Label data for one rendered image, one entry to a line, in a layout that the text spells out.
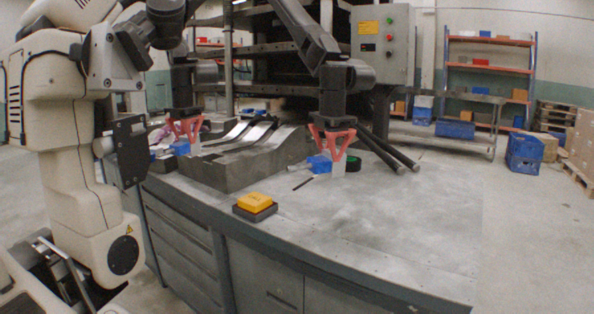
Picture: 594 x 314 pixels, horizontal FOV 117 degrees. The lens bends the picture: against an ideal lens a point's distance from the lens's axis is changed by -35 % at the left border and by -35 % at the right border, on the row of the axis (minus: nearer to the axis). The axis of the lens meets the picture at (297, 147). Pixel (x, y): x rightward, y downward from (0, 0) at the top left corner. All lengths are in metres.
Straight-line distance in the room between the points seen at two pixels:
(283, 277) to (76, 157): 0.57
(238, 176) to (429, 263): 0.53
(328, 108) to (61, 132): 0.55
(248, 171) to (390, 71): 0.85
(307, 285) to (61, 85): 0.68
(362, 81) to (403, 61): 0.76
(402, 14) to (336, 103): 0.88
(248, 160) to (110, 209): 0.39
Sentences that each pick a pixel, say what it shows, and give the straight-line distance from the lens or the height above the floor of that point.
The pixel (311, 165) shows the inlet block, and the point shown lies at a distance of 0.60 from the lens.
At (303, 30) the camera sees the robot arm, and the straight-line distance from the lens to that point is 0.63.
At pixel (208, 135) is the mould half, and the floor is 0.88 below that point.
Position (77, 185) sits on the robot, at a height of 0.92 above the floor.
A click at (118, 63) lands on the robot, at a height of 1.16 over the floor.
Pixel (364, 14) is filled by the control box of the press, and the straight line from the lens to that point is 1.44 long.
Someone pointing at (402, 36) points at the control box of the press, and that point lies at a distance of 1.36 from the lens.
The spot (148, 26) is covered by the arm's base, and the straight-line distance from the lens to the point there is 0.56.
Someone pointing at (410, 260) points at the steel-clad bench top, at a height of 0.80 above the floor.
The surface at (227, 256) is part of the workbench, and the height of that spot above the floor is 0.58.
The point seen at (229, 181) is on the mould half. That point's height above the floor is 0.84.
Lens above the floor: 1.13
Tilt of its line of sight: 16 degrees down
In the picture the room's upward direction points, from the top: straight up
